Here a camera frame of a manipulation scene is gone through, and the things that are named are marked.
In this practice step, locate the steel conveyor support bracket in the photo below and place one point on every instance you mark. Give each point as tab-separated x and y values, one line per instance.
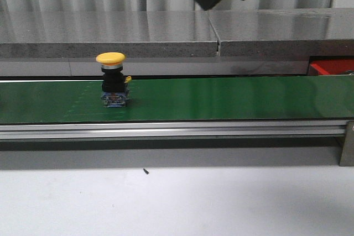
347	155

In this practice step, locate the yellow mushroom push button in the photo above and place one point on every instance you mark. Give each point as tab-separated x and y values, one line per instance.
115	89

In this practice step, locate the grey stone counter slab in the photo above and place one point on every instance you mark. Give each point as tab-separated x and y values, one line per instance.
87	34

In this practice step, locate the red plastic bin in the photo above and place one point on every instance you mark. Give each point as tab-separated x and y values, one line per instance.
331	67

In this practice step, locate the aluminium conveyor frame rail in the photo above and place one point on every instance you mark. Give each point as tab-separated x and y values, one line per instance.
194	129

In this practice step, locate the green conveyor belt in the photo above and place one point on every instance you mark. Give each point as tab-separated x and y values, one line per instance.
292	97

